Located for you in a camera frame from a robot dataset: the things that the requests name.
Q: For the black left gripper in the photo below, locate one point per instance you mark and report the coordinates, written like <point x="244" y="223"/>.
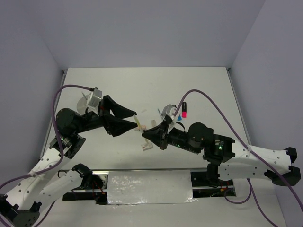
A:
<point x="112" y="125"/>

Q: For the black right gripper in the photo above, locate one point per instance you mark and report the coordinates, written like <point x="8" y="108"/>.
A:
<point x="158" y="134"/>

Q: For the yellow clear pen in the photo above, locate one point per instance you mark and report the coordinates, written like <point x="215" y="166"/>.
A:
<point x="138" y="124"/>

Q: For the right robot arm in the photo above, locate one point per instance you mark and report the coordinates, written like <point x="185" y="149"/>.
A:
<point x="227" y="159"/>

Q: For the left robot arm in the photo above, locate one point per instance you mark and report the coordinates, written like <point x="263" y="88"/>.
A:
<point x="22" y="205"/>

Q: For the beige long eraser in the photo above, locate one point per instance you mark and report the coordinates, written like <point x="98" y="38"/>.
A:
<point x="153" y="123"/>

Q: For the white staple box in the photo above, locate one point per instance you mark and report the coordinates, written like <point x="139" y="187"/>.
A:
<point x="146" y="146"/>

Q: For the pink capped black highlighter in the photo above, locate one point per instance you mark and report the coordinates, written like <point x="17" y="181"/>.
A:
<point x="184" y="110"/>

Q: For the white round container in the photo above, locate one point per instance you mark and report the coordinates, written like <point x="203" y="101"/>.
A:
<point x="82" y="105"/>

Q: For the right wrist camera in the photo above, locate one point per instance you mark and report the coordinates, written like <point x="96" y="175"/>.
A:
<point x="168" y="110"/>

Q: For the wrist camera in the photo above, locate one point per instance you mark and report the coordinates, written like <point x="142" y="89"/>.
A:
<point x="94" y="98"/>
<point x="168" y="110"/>

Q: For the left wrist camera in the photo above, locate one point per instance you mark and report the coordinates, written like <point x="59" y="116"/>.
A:
<point x="94" y="98"/>

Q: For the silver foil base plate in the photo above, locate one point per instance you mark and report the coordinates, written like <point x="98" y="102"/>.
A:
<point x="149" y="187"/>

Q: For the black mounting rail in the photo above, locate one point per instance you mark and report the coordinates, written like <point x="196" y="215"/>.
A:
<point x="201" y="188"/>

